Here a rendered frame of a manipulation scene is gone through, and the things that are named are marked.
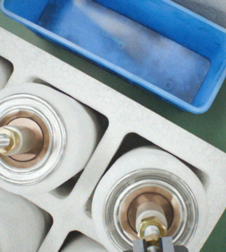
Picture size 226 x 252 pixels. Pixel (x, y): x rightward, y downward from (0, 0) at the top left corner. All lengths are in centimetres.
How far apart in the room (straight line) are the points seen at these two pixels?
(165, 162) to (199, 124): 26
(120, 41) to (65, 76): 20
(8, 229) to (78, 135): 10
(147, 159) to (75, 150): 6
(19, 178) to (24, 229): 7
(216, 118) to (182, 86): 7
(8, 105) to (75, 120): 6
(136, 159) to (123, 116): 8
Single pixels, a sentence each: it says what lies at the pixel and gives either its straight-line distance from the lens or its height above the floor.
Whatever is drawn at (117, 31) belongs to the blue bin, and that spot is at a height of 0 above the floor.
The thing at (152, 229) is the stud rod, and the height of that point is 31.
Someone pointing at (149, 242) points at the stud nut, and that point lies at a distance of 18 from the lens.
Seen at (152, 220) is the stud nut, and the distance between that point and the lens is 22.
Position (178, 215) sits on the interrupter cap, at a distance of 26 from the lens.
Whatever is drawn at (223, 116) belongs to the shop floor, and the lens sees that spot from 52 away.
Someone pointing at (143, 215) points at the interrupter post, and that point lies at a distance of 23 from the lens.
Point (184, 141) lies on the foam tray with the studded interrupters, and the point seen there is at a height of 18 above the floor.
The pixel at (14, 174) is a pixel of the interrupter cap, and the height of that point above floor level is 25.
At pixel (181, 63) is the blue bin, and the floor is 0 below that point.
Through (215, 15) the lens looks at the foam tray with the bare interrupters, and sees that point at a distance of 47.
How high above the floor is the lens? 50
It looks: 85 degrees down
